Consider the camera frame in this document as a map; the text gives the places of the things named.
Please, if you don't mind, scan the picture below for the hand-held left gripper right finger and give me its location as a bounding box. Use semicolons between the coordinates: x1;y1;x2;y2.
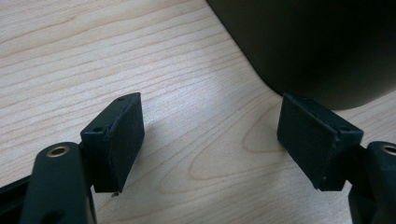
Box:
276;91;365;192

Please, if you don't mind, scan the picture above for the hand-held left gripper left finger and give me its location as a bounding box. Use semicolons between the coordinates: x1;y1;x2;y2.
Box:
79;91;146;198

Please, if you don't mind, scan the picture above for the square metal tin with compartments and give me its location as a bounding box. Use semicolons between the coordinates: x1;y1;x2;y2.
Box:
205;0;396;111

